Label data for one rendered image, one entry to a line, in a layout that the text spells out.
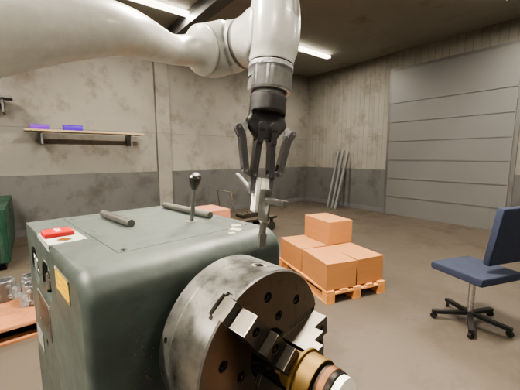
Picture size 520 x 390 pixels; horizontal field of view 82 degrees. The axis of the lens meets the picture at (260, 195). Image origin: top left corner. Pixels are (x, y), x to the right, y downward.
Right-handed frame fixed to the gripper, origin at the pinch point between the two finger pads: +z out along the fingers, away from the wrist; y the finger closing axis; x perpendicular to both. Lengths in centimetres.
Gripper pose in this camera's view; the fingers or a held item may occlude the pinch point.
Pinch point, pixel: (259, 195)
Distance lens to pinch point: 60.9
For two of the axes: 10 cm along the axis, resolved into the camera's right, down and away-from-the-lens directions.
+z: -0.9, 10.0, 0.4
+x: 3.2, 0.7, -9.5
